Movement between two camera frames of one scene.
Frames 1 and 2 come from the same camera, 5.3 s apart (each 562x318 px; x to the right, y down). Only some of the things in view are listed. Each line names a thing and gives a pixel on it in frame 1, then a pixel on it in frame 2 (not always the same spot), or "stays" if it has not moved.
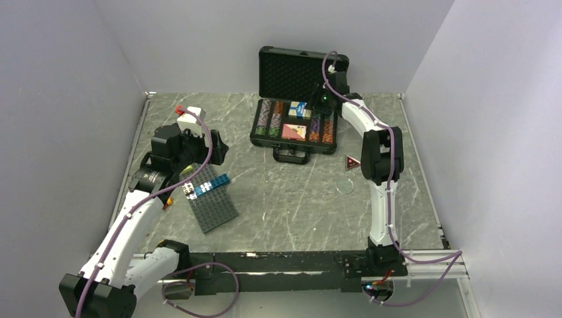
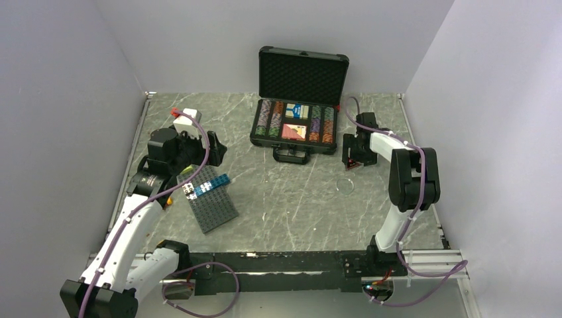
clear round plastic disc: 344,185 stays
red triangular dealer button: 350,162 stays
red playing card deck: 293,132 stays
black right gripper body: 321,104 -> 359,154
